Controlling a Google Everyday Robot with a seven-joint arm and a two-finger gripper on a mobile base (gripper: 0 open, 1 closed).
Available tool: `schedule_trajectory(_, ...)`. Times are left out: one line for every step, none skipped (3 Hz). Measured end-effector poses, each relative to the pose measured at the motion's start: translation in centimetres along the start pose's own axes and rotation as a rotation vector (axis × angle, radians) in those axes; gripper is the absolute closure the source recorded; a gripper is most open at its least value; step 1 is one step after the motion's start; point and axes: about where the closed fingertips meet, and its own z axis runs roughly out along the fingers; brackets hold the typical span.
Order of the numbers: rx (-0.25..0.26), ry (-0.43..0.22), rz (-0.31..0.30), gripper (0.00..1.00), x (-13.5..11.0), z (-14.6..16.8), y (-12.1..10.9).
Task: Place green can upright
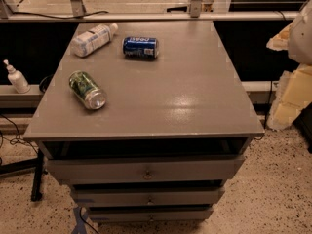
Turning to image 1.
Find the bottom grey drawer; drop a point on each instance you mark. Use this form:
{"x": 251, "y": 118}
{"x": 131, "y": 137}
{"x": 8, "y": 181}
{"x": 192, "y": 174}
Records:
{"x": 151, "y": 215}

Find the grey drawer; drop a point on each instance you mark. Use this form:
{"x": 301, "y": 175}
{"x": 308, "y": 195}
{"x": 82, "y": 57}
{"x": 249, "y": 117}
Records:
{"x": 148, "y": 198}
{"x": 102, "y": 171}
{"x": 151, "y": 215}

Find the white pump dispenser bottle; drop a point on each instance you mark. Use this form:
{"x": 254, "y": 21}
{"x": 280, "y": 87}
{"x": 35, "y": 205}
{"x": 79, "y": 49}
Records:
{"x": 17, "y": 79}

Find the green soda can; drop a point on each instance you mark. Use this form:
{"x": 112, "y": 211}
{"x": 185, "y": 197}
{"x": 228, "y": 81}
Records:
{"x": 87, "y": 90}

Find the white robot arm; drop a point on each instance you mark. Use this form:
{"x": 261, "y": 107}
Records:
{"x": 300, "y": 39}

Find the white plastic bottle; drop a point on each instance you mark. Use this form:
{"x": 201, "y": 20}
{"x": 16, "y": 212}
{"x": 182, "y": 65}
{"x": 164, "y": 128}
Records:
{"x": 93, "y": 39}

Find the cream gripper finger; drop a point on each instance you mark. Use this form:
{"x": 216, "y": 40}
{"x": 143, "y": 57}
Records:
{"x": 280, "y": 41}
{"x": 294, "y": 93}

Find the middle grey drawer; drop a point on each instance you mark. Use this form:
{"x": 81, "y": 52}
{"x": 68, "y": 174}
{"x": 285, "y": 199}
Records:
{"x": 148, "y": 198}

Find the top grey drawer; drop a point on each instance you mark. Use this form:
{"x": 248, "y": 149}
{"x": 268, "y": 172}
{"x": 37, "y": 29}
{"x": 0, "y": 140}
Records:
{"x": 102, "y": 171}

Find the upper metal frame rail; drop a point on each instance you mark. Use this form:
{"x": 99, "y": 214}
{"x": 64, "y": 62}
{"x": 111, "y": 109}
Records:
{"x": 122, "y": 18}

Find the grey drawer cabinet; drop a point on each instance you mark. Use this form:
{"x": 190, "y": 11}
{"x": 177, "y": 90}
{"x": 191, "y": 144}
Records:
{"x": 188, "y": 102}

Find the blue Pepsi can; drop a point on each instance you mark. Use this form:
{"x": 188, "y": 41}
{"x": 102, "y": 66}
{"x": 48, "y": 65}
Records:
{"x": 142, "y": 47}

